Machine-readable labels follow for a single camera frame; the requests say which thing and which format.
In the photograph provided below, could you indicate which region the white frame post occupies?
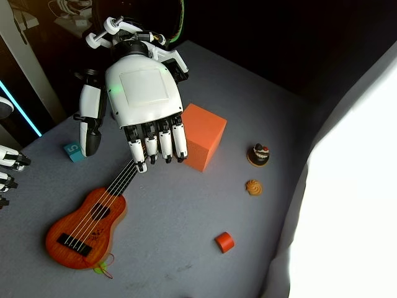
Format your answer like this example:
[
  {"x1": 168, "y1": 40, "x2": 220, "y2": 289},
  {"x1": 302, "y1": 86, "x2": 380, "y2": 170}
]
[{"x1": 0, "y1": 0, "x2": 68, "y2": 125}]

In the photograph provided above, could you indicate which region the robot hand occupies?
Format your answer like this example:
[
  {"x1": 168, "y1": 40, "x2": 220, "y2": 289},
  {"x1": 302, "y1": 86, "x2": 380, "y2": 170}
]
[
  {"x1": 0, "y1": 96, "x2": 32, "y2": 209},
  {"x1": 73, "y1": 56, "x2": 189, "y2": 174}
]

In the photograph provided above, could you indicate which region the toy chocolate cake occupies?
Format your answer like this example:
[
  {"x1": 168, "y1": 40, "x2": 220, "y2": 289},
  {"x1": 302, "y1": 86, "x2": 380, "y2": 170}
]
[{"x1": 246, "y1": 142, "x2": 271, "y2": 168}]

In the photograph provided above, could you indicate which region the red half-cylinder block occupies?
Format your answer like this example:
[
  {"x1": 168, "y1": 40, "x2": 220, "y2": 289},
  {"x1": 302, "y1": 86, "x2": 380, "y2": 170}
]
[{"x1": 214, "y1": 231, "x2": 236, "y2": 255}]

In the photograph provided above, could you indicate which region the green tag with wire loop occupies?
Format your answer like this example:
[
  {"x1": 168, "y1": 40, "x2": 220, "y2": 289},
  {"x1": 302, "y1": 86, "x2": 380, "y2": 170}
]
[{"x1": 93, "y1": 252, "x2": 115, "y2": 279}]

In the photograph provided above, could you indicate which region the small wooden ukulele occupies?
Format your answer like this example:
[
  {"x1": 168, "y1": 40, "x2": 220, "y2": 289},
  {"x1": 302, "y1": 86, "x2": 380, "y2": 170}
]
[{"x1": 45, "y1": 145, "x2": 148, "y2": 270}]

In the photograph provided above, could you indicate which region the orange rectangular block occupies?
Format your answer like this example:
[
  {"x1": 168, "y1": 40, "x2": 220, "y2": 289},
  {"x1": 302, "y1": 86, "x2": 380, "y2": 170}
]
[{"x1": 180, "y1": 102, "x2": 228, "y2": 173}]

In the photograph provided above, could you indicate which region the grey table cloth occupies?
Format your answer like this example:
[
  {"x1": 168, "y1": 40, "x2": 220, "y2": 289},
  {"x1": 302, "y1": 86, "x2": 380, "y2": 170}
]
[{"x1": 0, "y1": 39, "x2": 397, "y2": 298}]

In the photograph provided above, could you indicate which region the teal number five block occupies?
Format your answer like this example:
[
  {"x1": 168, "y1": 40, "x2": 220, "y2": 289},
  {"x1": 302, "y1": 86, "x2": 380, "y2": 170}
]
[{"x1": 63, "y1": 141, "x2": 86, "y2": 163}]

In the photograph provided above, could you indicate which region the toy swirl cookie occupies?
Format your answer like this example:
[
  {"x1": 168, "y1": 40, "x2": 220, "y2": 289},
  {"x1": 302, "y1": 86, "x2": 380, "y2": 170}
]
[{"x1": 244, "y1": 178, "x2": 264, "y2": 197}]

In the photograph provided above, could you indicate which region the green cable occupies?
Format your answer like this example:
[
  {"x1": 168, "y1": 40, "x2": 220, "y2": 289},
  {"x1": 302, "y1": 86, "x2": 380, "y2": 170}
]
[{"x1": 169, "y1": 0, "x2": 186, "y2": 45}]

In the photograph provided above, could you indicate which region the cyan light strip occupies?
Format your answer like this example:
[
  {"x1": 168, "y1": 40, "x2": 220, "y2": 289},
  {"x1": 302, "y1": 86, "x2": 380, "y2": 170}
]
[{"x1": 0, "y1": 79, "x2": 43, "y2": 138}]

